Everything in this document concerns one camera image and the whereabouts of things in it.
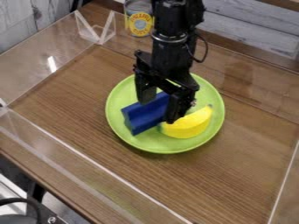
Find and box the green round plate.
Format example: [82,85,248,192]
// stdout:
[106,74,226,154]

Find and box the yellow toy banana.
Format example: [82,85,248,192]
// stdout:
[158,104,214,139]

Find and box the black metal table bracket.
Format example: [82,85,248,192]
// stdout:
[27,182,69,224]

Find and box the black cable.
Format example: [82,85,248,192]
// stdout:
[0,197,43,224]

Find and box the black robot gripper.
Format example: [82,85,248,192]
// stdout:
[135,34,201,124]

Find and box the blue foam block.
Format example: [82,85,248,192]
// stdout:
[122,92,170,136]

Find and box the clear acrylic tray wall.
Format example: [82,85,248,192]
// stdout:
[0,99,193,224]

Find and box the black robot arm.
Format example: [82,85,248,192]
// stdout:
[134,0,206,123]

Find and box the clear acrylic corner bracket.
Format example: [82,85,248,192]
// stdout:
[75,10,117,46]

